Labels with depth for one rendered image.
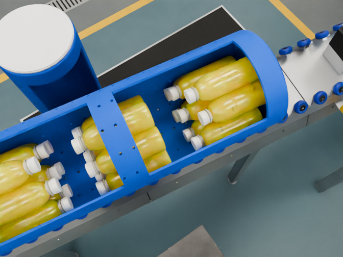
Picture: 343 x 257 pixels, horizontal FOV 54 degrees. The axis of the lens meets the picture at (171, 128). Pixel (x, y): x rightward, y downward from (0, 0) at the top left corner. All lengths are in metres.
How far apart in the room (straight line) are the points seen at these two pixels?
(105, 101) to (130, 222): 1.24
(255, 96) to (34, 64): 0.69
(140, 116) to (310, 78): 0.66
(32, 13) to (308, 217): 1.69
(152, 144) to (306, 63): 0.67
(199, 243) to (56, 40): 0.78
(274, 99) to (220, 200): 1.18
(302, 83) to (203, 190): 0.98
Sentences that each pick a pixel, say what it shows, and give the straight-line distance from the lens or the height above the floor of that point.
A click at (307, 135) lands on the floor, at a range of 2.22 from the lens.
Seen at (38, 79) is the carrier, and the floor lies 0.99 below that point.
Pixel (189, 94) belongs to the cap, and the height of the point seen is 1.17.
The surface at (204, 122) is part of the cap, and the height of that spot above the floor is 1.12.
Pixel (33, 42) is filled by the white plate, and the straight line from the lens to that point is 1.22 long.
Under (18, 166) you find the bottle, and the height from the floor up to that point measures 1.18.
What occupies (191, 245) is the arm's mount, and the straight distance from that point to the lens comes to 0.93.
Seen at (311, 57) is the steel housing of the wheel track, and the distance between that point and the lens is 1.30.
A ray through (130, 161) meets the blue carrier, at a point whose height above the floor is 1.19.
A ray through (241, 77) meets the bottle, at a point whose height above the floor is 1.18.
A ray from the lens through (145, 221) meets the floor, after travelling 1.96.
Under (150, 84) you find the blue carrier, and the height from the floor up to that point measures 1.06.
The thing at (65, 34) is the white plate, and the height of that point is 1.04.
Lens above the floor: 1.93
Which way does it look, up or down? 68 degrees down
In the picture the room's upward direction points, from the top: 3 degrees counter-clockwise
